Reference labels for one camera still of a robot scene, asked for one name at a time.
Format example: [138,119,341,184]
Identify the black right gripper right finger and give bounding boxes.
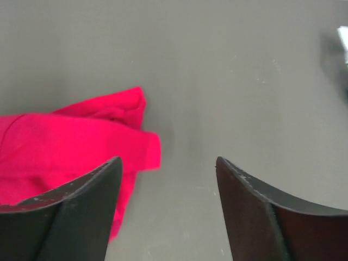
[216,157,347,260]

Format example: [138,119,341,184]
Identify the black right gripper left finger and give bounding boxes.
[1,157,122,261]

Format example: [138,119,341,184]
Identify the red t-shirt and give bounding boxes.
[1,87,161,239]

